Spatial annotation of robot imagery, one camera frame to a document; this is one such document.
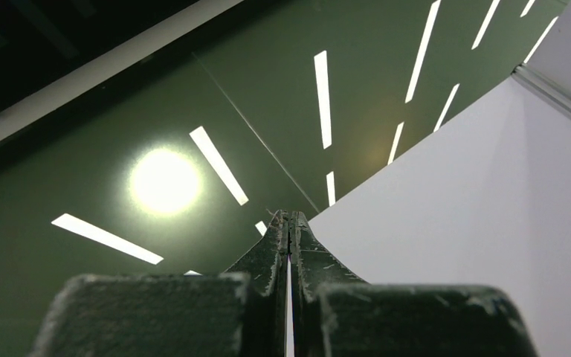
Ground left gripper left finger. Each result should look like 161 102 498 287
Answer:
30 210 288 356

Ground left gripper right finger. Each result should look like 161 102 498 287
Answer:
289 212 537 356

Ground white ceiling beam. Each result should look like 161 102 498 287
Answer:
0 0 240 142

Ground right aluminium frame post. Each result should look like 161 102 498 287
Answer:
511 64 571 120

